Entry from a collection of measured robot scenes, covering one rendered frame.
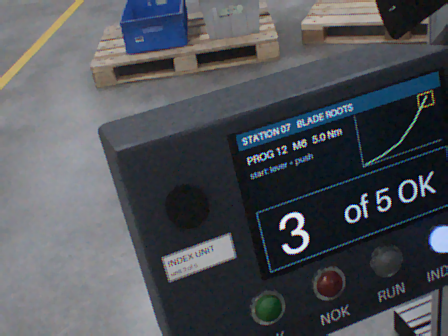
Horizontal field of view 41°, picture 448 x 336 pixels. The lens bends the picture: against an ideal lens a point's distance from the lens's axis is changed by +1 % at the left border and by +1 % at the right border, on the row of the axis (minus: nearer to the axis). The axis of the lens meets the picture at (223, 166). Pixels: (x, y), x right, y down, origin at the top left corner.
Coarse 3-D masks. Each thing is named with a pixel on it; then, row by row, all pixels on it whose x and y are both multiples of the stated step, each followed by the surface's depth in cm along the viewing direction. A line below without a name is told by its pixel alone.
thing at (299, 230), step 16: (272, 208) 42; (288, 208) 42; (304, 208) 42; (320, 208) 43; (272, 224) 42; (288, 224) 42; (304, 224) 43; (320, 224) 43; (272, 240) 42; (288, 240) 42; (304, 240) 43; (320, 240) 43; (272, 256) 42; (288, 256) 43; (304, 256) 43; (272, 272) 43
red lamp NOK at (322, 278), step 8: (320, 272) 44; (328, 272) 44; (336, 272) 44; (312, 280) 44; (320, 280) 44; (328, 280) 43; (336, 280) 44; (344, 280) 44; (312, 288) 44; (320, 288) 44; (328, 288) 44; (336, 288) 44; (320, 296) 44; (328, 296) 44; (336, 296) 45
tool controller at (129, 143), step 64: (320, 64) 49; (384, 64) 43; (128, 128) 43; (192, 128) 39; (256, 128) 40; (320, 128) 41; (384, 128) 43; (128, 192) 39; (192, 192) 38; (256, 192) 41; (320, 192) 42; (384, 192) 44; (192, 256) 41; (256, 256) 42; (320, 256) 44; (192, 320) 42; (320, 320) 45
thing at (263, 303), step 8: (256, 296) 43; (264, 296) 43; (272, 296) 43; (280, 296) 43; (256, 304) 43; (264, 304) 42; (272, 304) 42; (280, 304) 43; (256, 312) 43; (264, 312) 42; (272, 312) 42; (280, 312) 43; (256, 320) 43; (264, 320) 43; (272, 320) 43
